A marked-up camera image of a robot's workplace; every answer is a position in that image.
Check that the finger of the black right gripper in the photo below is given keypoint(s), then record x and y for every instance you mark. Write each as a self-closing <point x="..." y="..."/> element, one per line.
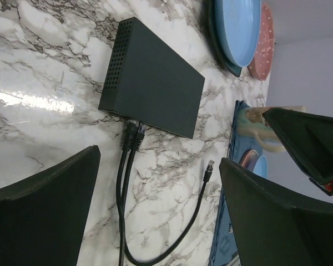
<point x="308" y="138"/>

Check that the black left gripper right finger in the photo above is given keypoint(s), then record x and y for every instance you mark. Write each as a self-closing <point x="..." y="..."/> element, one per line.
<point x="274" y="225"/>

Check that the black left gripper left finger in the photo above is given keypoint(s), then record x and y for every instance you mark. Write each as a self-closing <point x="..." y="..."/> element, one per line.
<point x="43" y="217"/>

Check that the black network switch box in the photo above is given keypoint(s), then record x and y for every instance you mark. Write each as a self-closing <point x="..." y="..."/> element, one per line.
<point x="149" y="82"/>

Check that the dark blue placemat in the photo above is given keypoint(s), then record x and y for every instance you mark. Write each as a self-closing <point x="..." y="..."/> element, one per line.
<point x="223" y="247"/>

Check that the light blue plate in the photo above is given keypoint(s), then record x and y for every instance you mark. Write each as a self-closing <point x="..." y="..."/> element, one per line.
<point x="261" y="167"/>

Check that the cream ceramic mug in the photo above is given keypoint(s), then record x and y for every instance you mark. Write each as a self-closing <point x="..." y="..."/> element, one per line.
<point x="251" y="123"/>

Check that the pink plate on placemat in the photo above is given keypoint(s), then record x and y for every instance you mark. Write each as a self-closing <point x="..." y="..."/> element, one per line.
<point x="248" y="157"/>

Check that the pink dotted plate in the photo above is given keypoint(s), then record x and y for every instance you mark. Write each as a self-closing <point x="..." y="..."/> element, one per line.
<point x="260" y="66"/>

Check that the blue round plate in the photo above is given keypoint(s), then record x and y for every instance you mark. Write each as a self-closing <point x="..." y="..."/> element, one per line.
<point x="237" y="25"/>

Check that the dark teal plate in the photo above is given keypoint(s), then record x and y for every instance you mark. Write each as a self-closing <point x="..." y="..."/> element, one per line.
<point x="220" y="57"/>

